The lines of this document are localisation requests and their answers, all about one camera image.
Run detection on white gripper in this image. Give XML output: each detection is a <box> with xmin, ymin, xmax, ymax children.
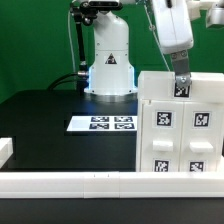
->
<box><xmin>152</xmin><ymin>0</ymin><xmax>193</xmax><ymax>88</ymax></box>

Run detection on white cabinet top block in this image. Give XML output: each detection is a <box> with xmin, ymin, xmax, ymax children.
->
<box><xmin>138</xmin><ymin>71</ymin><xmax>224</xmax><ymax>103</ymax></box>

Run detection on white cabinet body box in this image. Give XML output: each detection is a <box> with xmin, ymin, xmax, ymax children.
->
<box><xmin>134</xmin><ymin>97</ymin><xmax>224</xmax><ymax>173</ymax></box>

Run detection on white cabinet door panel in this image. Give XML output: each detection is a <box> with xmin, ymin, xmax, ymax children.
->
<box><xmin>180</xmin><ymin>102</ymin><xmax>224</xmax><ymax>172</ymax></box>

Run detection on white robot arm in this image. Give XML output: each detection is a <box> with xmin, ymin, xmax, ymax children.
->
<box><xmin>82</xmin><ymin>0</ymin><xmax>224</xmax><ymax>99</ymax></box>

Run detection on white thin cable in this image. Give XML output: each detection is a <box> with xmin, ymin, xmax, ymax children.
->
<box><xmin>142</xmin><ymin>0</ymin><xmax>172</xmax><ymax>72</ymax></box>

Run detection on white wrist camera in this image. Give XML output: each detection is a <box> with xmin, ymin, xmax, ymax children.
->
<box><xmin>206</xmin><ymin>6</ymin><xmax>224</xmax><ymax>28</ymax></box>

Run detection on black base cables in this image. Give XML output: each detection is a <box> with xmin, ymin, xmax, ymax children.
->
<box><xmin>46</xmin><ymin>73</ymin><xmax>88</xmax><ymax>92</ymax></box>

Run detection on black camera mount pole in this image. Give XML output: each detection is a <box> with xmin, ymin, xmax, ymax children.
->
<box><xmin>69</xmin><ymin>0</ymin><xmax>123</xmax><ymax>79</ymax></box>

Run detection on white marker base plate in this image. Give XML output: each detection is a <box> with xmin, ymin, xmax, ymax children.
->
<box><xmin>67</xmin><ymin>116</ymin><xmax>137</xmax><ymax>132</ymax></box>

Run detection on white L-shaped obstacle wall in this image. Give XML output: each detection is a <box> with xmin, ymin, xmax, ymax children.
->
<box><xmin>0</xmin><ymin>138</ymin><xmax>224</xmax><ymax>198</ymax></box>

